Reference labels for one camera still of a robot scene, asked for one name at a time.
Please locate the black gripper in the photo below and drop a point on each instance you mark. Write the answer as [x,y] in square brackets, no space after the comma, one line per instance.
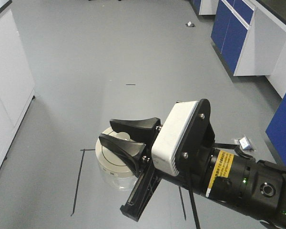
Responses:
[192,158]

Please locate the glass jar with white lid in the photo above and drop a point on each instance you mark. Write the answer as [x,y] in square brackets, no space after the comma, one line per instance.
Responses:
[113,170]

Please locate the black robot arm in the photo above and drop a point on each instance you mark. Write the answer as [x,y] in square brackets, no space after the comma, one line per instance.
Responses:
[243,184]

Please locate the white lab cabinet left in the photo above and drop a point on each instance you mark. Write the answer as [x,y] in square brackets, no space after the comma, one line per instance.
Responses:
[16,81]

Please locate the blue white lab bench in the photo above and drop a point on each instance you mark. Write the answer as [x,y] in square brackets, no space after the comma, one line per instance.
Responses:
[250,36]

